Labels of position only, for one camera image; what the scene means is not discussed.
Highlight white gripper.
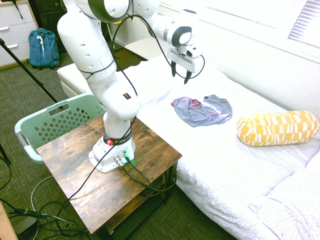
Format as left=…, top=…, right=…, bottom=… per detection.
left=166, top=46, right=198, bottom=85

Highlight grey garment with red trim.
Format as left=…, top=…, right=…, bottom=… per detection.
left=170, top=94, right=234, bottom=128

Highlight mint green laundry basket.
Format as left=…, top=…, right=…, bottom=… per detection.
left=14, top=92, right=108, bottom=165

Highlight white cushioned stool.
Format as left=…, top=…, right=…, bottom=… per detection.
left=124, top=37, right=169, bottom=61

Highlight white patterned bedspread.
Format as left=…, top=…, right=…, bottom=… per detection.
left=116, top=53, right=320, bottom=240

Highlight white cushioned bench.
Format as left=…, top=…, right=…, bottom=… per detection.
left=56, top=63, right=94, bottom=99

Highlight yellow white patterned bolster pillow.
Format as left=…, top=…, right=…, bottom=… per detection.
left=236, top=110, right=320, bottom=147

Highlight window blinds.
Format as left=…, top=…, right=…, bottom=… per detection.
left=286, top=0, right=320, bottom=49

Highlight blue backpack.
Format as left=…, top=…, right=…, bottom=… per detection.
left=27, top=27, right=61, bottom=70

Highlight rustic wooden side table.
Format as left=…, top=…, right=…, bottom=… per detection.
left=36, top=114, right=183, bottom=240

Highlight dark wooden cabinet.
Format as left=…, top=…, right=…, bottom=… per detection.
left=34, top=0, right=69, bottom=55

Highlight black tripod leg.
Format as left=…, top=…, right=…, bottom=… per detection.
left=0, top=38, right=64, bottom=110
left=0, top=143, right=13, bottom=191

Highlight white rumpled blanket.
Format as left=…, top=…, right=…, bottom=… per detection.
left=248, top=139, right=320, bottom=240

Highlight white drawer dresser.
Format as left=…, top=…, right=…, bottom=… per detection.
left=0, top=0, right=40, bottom=70

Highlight black power adapter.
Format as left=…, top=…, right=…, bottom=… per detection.
left=8, top=208, right=49, bottom=219

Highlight light wooden furniture edge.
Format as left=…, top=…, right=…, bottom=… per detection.
left=0, top=201, right=19, bottom=240

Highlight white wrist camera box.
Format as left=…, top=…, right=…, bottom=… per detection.
left=184, top=44, right=204, bottom=58

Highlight grey cable with red plug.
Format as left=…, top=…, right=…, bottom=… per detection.
left=83, top=122, right=106, bottom=137

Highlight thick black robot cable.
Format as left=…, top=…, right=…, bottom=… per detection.
left=126, top=156, right=177, bottom=193
left=121, top=164, right=177, bottom=193

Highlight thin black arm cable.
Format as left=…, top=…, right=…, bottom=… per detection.
left=67, top=14, right=206, bottom=201

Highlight grey floor cable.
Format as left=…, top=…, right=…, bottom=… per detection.
left=30, top=174, right=55, bottom=213

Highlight black floor cable bundle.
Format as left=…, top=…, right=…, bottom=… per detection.
left=0, top=197, right=92, bottom=240

